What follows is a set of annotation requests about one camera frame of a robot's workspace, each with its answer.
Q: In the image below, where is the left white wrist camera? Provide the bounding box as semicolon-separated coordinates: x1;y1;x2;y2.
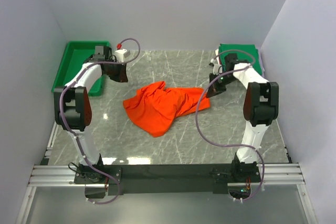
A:
114;49;131;62

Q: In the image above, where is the green plastic bin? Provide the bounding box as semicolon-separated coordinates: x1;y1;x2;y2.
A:
51;41;110;97

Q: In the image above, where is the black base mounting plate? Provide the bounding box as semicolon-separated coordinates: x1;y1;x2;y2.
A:
74;164;262;196

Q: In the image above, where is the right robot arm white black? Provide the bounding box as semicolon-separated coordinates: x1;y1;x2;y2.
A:
206;52;279;182

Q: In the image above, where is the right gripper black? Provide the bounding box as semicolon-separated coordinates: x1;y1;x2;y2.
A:
206;72;237;99

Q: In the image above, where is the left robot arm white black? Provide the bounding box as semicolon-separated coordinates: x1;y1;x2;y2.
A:
54;44;130;184

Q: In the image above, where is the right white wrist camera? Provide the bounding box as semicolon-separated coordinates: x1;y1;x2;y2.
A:
209;59;223;75

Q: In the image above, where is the white folded t shirt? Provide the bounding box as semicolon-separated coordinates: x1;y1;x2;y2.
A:
215;49;222;65

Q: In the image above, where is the orange t shirt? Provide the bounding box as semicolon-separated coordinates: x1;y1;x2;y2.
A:
123;81;211;137

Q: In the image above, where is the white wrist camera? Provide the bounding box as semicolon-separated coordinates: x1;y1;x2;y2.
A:
114;49;131;62
209;59;223;75

